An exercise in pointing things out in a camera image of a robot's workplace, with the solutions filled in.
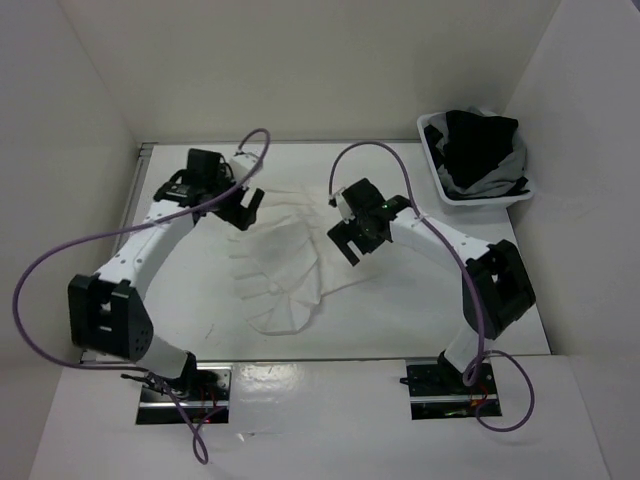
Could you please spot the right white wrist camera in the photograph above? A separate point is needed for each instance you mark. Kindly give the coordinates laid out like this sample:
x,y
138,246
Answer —
x,y
337,200

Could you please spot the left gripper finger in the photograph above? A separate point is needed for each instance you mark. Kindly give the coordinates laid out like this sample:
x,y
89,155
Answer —
x,y
242,217
252,196

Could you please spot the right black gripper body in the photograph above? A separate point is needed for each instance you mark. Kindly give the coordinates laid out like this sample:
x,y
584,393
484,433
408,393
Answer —
x,y
363,238

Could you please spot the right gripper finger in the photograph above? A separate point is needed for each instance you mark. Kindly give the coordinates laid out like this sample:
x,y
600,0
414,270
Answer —
x,y
354,249
343,232

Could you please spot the white pleated skirt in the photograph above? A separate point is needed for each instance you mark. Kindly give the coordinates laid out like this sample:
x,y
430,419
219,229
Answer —
x,y
285,264

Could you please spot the white plastic basket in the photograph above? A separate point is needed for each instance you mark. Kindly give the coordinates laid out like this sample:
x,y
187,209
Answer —
x,y
449,204

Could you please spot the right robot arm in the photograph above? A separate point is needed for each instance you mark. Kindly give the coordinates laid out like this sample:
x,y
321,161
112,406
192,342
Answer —
x,y
496,288

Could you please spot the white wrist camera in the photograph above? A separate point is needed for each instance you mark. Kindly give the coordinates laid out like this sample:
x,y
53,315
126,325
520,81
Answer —
x,y
243,164
337,200

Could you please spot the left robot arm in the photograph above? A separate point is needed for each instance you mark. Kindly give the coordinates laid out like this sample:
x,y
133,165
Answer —
x,y
107,311

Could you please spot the black skirt in basket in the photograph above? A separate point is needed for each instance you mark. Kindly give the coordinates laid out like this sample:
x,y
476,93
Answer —
x,y
475,145

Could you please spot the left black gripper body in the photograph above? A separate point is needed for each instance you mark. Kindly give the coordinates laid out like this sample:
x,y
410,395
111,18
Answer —
x,y
226,207

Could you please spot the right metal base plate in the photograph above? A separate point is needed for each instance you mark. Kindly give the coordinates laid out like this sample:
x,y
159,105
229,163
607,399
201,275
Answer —
x,y
437,391

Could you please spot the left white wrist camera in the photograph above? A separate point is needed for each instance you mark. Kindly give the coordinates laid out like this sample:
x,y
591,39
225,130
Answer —
x,y
243,164

